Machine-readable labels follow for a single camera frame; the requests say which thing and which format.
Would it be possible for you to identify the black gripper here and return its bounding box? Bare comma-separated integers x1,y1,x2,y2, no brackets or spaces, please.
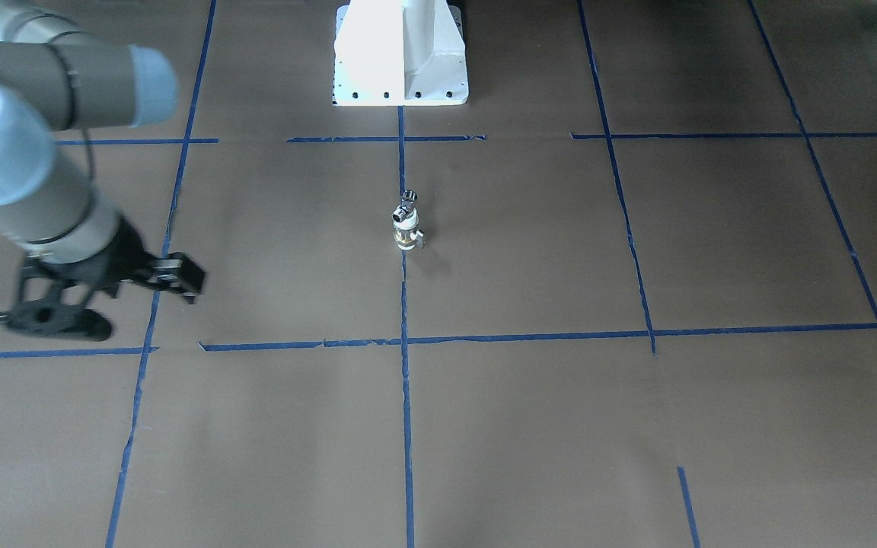
81,216,206,304

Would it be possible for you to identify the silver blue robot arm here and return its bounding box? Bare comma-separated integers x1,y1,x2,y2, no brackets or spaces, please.
0,1,206,301

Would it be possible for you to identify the white PPR valve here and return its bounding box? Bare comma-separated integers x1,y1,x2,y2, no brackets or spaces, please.
392,208,425,252

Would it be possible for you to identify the brown paper table mat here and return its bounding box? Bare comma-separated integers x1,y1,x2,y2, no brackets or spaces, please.
0,1,877,547

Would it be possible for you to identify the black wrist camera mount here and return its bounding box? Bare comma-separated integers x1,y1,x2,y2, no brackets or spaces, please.
5,256,117,341

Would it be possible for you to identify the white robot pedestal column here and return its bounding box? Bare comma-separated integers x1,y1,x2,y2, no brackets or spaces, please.
332,1,470,107

